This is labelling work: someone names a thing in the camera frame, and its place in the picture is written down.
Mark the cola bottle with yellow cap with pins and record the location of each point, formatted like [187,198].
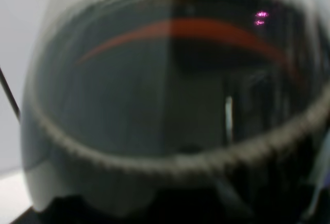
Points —
[179,111]

